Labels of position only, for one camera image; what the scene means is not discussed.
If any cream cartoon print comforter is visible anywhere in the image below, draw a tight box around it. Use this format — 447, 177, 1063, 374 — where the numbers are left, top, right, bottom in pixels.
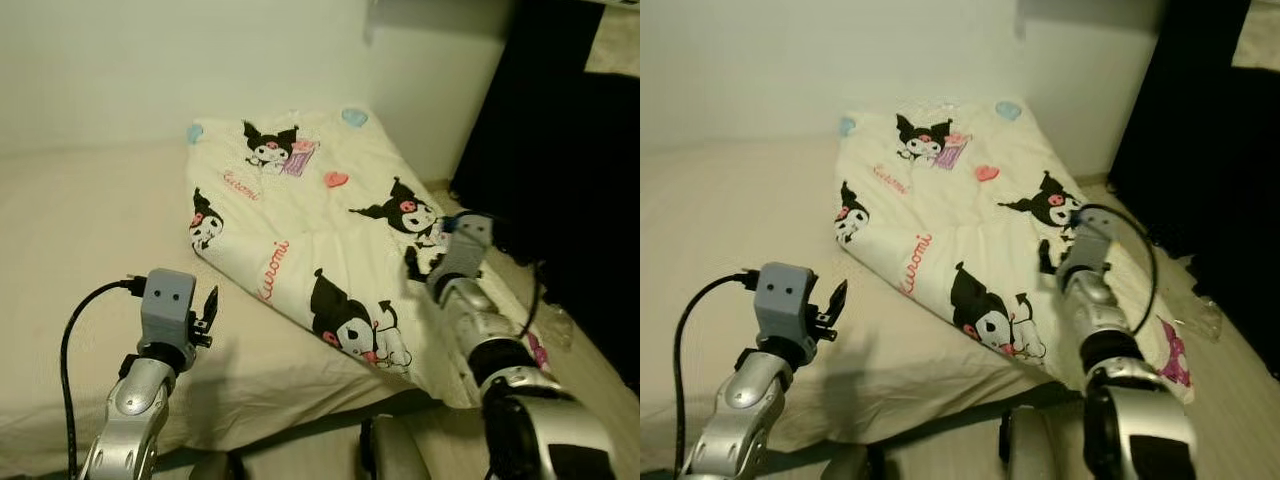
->
835, 97, 1197, 403
185, 103, 553, 409

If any beige sheeted bed mattress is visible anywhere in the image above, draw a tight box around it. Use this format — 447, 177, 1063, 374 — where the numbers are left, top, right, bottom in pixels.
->
0, 138, 481, 477
640, 132, 1086, 473

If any dark green bed base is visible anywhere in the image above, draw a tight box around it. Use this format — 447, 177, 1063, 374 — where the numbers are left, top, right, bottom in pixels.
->
150, 395, 446, 473
760, 380, 1086, 473

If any crumpled clear plastic bag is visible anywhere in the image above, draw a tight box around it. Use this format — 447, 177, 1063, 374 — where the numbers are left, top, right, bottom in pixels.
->
540, 305, 577, 349
1178, 298, 1227, 343

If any black cabinet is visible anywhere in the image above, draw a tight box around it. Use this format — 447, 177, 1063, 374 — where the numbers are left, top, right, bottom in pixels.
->
1106, 0, 1280, 326
448, 0, 641, 393

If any dark robot leg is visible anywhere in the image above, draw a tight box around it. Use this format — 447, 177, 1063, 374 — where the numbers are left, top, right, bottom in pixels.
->
998, 404, 1063, 480
358, 413, 433, 480

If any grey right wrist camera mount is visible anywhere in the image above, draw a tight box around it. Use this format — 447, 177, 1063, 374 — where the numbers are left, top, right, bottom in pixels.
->
435, 213, 497, 283
1060, 214, 1114, 277

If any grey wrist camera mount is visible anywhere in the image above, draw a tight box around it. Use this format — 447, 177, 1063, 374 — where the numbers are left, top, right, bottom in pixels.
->
435, 213, 497, 283
1060, 214, 1114, 277
755, 262, 815, 343
140, 269, 199, 347

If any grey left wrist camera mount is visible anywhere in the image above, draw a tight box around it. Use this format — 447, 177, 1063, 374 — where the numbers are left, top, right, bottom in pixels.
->
755, 262, 815, 343
140, 269, 199, 347

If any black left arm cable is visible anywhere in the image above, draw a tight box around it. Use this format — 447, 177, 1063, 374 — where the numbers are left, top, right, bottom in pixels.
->
60, 277, 148, 480
672, 269, 763, 477

